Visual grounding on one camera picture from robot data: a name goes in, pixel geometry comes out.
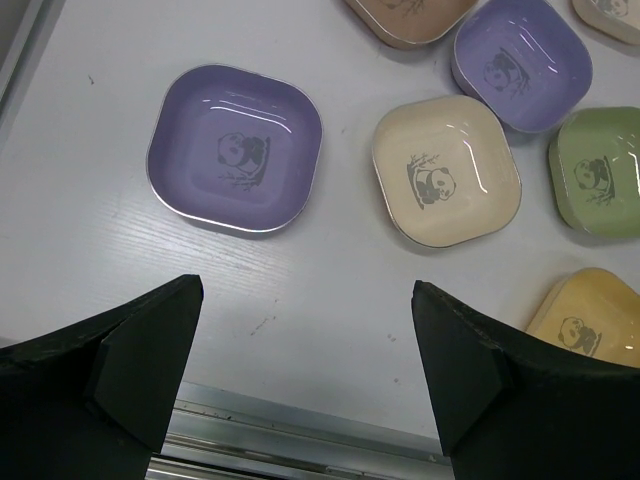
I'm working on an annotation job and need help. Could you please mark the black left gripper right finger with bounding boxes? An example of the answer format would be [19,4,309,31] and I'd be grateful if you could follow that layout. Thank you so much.
[411,281,639,479]

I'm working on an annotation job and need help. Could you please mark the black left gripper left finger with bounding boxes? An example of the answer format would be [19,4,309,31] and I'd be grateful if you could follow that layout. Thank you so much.
[1,275,203,479]

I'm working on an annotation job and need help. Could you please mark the yellow panda plate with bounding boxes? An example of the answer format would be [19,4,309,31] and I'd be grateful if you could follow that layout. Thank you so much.
[526,268,639,368]

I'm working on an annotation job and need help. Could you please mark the cream panda plate front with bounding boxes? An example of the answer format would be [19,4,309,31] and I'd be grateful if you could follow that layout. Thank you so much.
[371,95,522,248]

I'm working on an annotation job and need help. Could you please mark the cream panda plate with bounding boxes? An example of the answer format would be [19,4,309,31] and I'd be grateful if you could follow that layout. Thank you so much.
[571,0,639,46]
[371,95,522,248]

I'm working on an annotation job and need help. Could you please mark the green panda plate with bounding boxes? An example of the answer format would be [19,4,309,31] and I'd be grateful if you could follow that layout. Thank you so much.
[548,106,639,239]

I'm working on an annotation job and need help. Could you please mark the purple panda plate near left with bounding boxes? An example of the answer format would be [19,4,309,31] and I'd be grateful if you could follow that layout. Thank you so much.
[146,64,323,235]

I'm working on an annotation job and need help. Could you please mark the purple panda plate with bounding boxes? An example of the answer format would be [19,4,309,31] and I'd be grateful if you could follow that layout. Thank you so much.
[146,64,323,235]
[451,1,593,134]

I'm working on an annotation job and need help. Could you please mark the purple panda plate middle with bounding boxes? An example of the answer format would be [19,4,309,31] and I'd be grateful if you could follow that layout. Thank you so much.
[451,1,593,134]

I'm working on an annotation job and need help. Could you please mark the brown panda plate left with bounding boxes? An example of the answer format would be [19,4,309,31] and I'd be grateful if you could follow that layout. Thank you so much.
[346,0,478,50]

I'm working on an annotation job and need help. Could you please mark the cream panda plate back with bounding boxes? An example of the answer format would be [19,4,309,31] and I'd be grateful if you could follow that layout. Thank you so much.
[571,0,639,46]

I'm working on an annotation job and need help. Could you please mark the aluminium table frame rail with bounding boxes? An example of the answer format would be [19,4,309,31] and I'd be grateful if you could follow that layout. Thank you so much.
[146,382,454,479]

